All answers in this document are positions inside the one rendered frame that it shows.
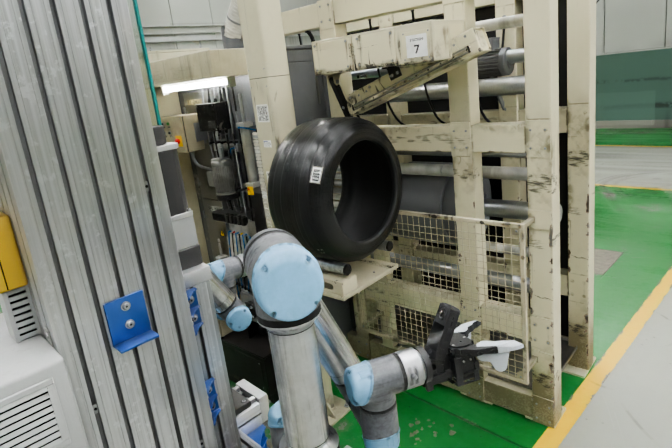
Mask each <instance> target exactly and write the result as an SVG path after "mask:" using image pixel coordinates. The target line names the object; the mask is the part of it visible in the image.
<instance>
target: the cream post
mask: <svg viewBox="0 0 672 448"><path fill-rule="evenodd" d="M237 5H238V12H239V18H240V24H241V31H242V37H243V44H244V50H245V57H246V63H247V70H248V76H249V83H250V89H251V96H252V102H253V108H254V115H255V121H256V128H257V134H258V141H259V147H260V154H261V160H262V167H263V173H264V179H265V186H266V191H267V199H268V181H267V174H266V171H268V172H270V167H271V164H272V161H273V158H274V155H275V153H276V151H277V149H278V147H279V145H280V144H281V142H282V141H283V139H284V138H285V137H286V136H287V135H288V134H289V133H290V132H291V131H292V130H293V129H294V128H296V127H297V126H296V119H295V111H294V104H293V97H292V89H291V82H290V75H289V67H288V60H287V52H286V45H285V38H284V30H283V23H282V15H281V8H280V1H279V0H237ZM261 104H267V106H268V112H269V119H270V122H258V116H257V109H256V105H261ZM263 140H271V146H272V147H264V143H263ZM320 365H321V372H322V379H323V386H324V393H325V400H326V402H327V403H328V404H329V406H330V407H331V409H332V408H333V407H334V399H333V392H332V385H331V377H330V376H329V374H328V373H327V371H326V370H325V368H324V367H323V365H322V364H321V363H320Z"/></svg>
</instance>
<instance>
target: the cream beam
mask: <svg viewBox="0 0 672 448"><path fill-rule="evenodd" d="M463 32H464V20H426V21H421V22H416V23H410V24H405V25H400V26H394V27H389V28H384V29H378V30H373V31H368V32H363V33H357V34H352V35H347V36H341V37H336V38H331V39H325V40H320V41H315V42H312V51H313V59H314V67H315V75H316V76H318V75H326V74H334V73H343V72H352V71H360V70H368V69H376V68H384V67H392V66H396V67H397V66H406V65H414V64H422V63H430V62H439V61H447V60H450V59H452V38H454V37H456V36H458V35H460V34H462V33H463ZM422 33H426V35H427V49H428V56H422V57H414V58H407V49H406V37H405V36H410V35H416V34H422Z"/></svg>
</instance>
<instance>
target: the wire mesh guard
mask: <svg viewBox="0 0 672 448"><path fill-rule="evenodd" d="M398 214H400V215H401V217H402V215H409V216H412V218H413V216H417V217H418V223H419V217H425V218H434V219H442V229H443V220H448V227H449V220H450V221H454V222H455V221H459V222H461V231H458V232H464V231H462V222H467V223H474V228H475V224H481V232H482V224H483V225H488V233H489V225H492V226H495V230H496V226H500V227H508V228H510V240H511V239H516V238H511V228H517V229H519V239H518V240H520V246H516V247H520V253H515V254H520V273H521V275H520V276H521V282H520V283H521V289H520V290H521V302H517V303H521V307H522V309H518V310H522V316H519V317H522V323H521V324H522V336H520V337H522V341H523V343H522V344H524V348H523V349H520V350H523V356H522V357H523V362H521V363H523V375H524V380H522V379H519V378H517V376H516V374H517V373H516V365H515V366H514V367H515V372H513V373H515V375H513V374H510V373H509V365H510V364H509V363H508V364H507V365H508V370H507V371H508V373H506V372H503V371H502V372H501V371H497V370H496V369H494V368H491V367H489V365H490V364H489V362H488V366H485V365H482V364H479V366H480V370H483V371H486V372H489V373H492V374H495V375H498V376H501V377H504V378H507V379H510V380H513V381H516V382H519V383H522V384H525V385H529V358H528V320H527V282H526V244H525V224H522V223H513V222H504V221H495V220H486V219H478V218H469V217H460V216H451V215H442V214H433V213H424V212H415V211H407V210H399V213H398ZM425 218H424V226H421V227H426V226H425ZM360 294H361V293H360V292H358V293H357V294H356V301H357V309H358V318H359V328H360V330H362V331H365V332H368V333H371V334H374V335H377V336H380V337H383V338H386V339H389V340H392V341H395V342H398V343H401V344H404V345H407V346H410V347H413V348H414V347H417V346H421V347H423V348H424V349H425V346H424V343H422V344H423V345H420V344H416V343H413V341H415V340H413V334H411V335H412V339H410V340H412V342H410V341H408V335H407V338H406V339H407V340H404V339H403V338H405V337H403V334H402V336H400V337H402V339H401V338H398V336H399V335H398V332H397V337H395V336H393V330H392V333H391V334H392V335H389V334H385V333H382V332H379V330H380V329H379V328H378V331H376V330H373V329H370V327H371V326H369V328H367V327H366V328H367V329H365V328H362V323H363V320H364V319H363V316H364V311H363V314H362V310H364V309H362V307H363V305H364V304H363V303H362V307H361V299H362V294H361V298H360ZM362 315H363V316H362ZM364 323H365V320H364ZM510 366H513V365H510Z"/></svg>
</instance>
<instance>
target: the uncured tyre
mask: <svg viewBox="0 0 672 448"><path fill-rule="evenodd" d="M313 166H317V167H323V171H322V176H321V181H320V184H316V183H310V177H311V172H312V167H313ZM338 166H340V170H341V175H342V192H341V197H340V201H339V205H338V207H337V210H336V212H335V211H334V205H333V186H334V180H335V175H336V172H337V169H338ZM401 198H402V173H401V167H400V162H399V159H398V156H397V153H396V151H395V149H394V147H393V145H392V143H391V142H390V140H389V139H388V137H387V136H386V134H385V133H384V132H383V131H382V130H381V129H380V128H379V127H378V126H377V125H376V124H374V123H372V122H370V121H368V120H365V119H362V118H359V117H332V118H316V119H312V120H309V121H307V122H304V123H302V124H300V125H299V126H297V127H296V128H294V129H293V130H292V131H291V132H290V133H289V134H288V135H287V136H286V137H285V138H284V139H283V141H282V142H281V144H280V145H279V147H278V149H277V151H276V153H275V155H274V158H273V161H272V164H271V167H270V172H269V178H268V204H269V209H270V214H271V217H272V220H273V223H274V225H275V227H276V228H277V229H282V230H285V231H287V232H289V233H291V234H292V235H293V236H294V237H295V238H296V239H297V240H298V241H299V242H300V243H301V245H302V246H303V247H304V248H305V249H306V250H308V251H309V252H310V253H311V254H312V255H313V256H314V257H319V258H323V259H328V260H332V261H337V262H353V261H358V260H361V259H364V258H366V257H367V256H369V255H370V254H372V253H373V252H374V251H375V250H376V249H377V248H378V247H379V246H380V245H381V244H382V243H383V242H384V241H385V239H386V238H387V237H388V235H389V234H390V232H391V230H392V228H393V226H394V224H395V222H396V219H397V216H398V213H399V209H400V204H401ZM320 248H322V249H323V250H324V251H325V252H326V253H327V254H321V253H320V252H318V250H317V249H320Z"/></svg>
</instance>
